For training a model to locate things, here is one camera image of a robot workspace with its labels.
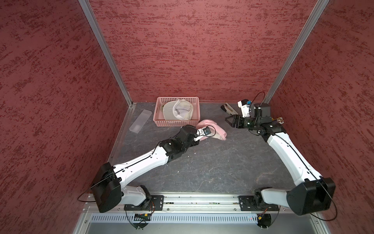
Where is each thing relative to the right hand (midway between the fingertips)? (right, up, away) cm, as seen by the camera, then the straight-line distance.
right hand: (228, 121), depth 78 cm
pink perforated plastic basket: (-47, +3, +32) cm, 57 cm away
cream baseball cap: (-31, +8, +31) cm, 45 cm away
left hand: (-20, -5, 0) cm, 21 cm away
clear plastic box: (-60, -1, +29) cm, 67 cm away
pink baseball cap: (-8, -5, -3) cm, 10 cm away
